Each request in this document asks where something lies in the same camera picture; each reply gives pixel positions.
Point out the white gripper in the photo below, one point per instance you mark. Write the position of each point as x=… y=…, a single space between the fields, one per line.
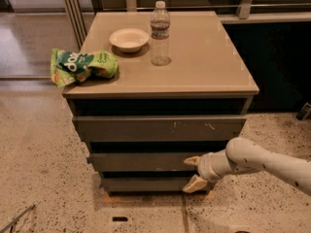
x=205 y=168

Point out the grey drawer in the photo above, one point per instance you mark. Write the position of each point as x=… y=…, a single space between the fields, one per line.
x=144 y=184
x=139 y=161
x=158 y=128

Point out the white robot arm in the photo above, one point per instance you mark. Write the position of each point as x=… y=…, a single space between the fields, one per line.
x=242 y=156

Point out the grey top drawer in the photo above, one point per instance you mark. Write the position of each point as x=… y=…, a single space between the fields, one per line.
x=158 y=128

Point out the grey bottom drawer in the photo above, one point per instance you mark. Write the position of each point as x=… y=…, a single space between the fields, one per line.
x=144 y=184

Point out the grey drawer cabinet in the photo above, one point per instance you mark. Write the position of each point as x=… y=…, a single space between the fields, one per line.
x=205 y=77

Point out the dark object at right edge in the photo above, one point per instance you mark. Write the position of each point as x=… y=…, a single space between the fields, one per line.
x=304 y=111

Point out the white paper bowl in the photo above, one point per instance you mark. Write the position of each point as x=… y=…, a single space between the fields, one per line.
x=129 y=40

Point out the clear plastic water bottle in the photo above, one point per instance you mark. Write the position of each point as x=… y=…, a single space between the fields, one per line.
x=160 y=25

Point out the green chip bag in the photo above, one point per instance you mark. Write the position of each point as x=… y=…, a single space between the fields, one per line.
x=70 y=67

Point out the metal rod on floor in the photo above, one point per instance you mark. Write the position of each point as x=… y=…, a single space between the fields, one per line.
x=16 y=219

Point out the metal railing frame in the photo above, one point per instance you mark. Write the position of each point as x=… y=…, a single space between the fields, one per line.
x=244 y=19

